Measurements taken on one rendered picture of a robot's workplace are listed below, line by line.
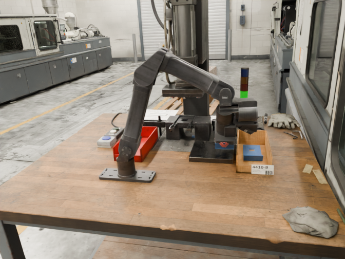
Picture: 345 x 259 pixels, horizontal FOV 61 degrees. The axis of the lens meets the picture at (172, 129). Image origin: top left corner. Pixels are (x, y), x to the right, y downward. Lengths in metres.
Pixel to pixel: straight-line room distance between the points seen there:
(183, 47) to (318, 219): 0.80
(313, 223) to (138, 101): 0.60
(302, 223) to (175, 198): 0.36
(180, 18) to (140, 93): 0.44
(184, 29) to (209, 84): 0.41
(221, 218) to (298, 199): 0.25
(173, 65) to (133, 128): 0.25
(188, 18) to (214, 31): 9.26
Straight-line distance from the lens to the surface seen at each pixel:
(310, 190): 1.03
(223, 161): 1.13
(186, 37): 1.25
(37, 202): 1.06
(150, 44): 11.11
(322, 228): 0.86
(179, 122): 1.33
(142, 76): 0.90
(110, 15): 11.73
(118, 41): 11.66
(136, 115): 0.95
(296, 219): 0.87
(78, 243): 2.28
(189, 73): 0.90
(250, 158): 1.15
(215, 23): 10.49
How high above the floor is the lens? 1.43
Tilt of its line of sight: 21 degrees down
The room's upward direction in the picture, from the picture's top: 3 degrees counter-clockwise
